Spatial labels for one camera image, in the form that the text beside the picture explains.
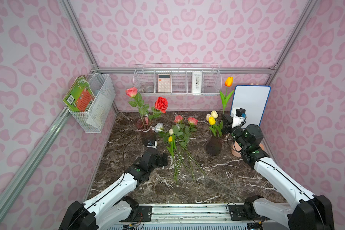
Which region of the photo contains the small glass bowl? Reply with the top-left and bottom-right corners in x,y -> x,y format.
142,85 -> 155,94

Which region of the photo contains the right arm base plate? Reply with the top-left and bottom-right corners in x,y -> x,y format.
226,203 -> 261,221

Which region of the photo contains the white mesh side basket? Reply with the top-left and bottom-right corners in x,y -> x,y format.
69,73 -> 116,134

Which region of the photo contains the pink rose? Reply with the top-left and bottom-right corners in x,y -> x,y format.
126,87 -> 150,128
174,115 -> 183,124
188,117 -> 198,126

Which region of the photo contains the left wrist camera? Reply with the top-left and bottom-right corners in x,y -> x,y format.
147,140 -> 157,149

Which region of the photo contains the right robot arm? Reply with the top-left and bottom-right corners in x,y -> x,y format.
222,114 -> 334,230

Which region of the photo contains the dark red vase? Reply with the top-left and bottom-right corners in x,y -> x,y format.
136,117 -> 156,147
206,134 -> 224,156

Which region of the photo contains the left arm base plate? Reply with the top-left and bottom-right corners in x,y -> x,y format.
124,205 -> 152,222

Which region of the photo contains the green and red book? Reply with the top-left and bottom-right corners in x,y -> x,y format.
63,75 -> 95,112

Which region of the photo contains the pink plastic tray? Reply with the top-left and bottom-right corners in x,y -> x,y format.
230,139 -> 265,158

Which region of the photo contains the red rose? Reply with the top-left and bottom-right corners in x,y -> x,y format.
149,97 -> 168,120

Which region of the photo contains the small whiteboard on easel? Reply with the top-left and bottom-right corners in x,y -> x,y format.
231,85 -> 271,128

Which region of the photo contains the white tag on vase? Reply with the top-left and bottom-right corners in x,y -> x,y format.
153,123 -> 164,133

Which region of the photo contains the white wire wall shelf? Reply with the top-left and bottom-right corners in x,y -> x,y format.
133,63 -> 222,95

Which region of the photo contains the pink calculator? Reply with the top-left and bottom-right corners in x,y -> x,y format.
157,74 -> 172,93

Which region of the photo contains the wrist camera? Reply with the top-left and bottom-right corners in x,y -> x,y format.
147,140 -> 157,149
232,107 -> 247,127

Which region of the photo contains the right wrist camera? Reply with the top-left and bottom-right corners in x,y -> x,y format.
232,107 -> 247,127

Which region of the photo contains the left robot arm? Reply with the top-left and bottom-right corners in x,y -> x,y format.
59,147 -> 168,230

